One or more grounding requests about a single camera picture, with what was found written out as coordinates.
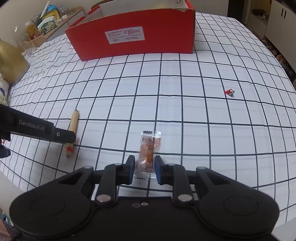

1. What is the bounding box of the green tissue pack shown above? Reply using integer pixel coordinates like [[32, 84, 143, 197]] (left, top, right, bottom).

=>
[[37, 16, 58, 35]]

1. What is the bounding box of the clear orange snack packet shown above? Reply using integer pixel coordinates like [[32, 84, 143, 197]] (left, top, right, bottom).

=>
[[135, 131, 162, 179]]

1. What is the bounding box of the colourful dotted cloth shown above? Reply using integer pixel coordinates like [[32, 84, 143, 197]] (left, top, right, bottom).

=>
[[0, 77, 10, 106]]

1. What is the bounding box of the wooden side cabinet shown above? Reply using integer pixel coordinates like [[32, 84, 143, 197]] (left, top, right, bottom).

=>
[[14, 6, 86, 51]]

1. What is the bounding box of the white shoe cabinet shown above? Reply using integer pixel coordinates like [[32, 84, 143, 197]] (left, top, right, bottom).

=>
[[265, 1, 295, 52]]

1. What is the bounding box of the gold thermos jug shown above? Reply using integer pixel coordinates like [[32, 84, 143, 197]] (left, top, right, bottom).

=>
[[0, 40, 30, 85]]

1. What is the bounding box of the beige snack stick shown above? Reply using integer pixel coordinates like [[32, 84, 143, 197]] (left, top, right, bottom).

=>
[[66, 109, 79, 159]]

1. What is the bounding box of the red cardboard box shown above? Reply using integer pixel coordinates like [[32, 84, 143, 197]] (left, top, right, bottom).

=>
[[65, 1, 196, 61]]

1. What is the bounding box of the small red candy wrapper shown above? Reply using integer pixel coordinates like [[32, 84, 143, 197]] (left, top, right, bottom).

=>
[[224, 89, 235, 97]]

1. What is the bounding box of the white grid tablecloth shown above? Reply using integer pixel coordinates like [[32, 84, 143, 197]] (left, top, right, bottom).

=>
[[1, 13, 295, 225]]

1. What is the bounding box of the yellow blue container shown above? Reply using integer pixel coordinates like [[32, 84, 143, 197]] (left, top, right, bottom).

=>
[[42, 5, 60, 20]]

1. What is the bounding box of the orange drink bottle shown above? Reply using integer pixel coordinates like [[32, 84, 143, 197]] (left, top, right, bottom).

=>
[[25, 21, 41, 40]]

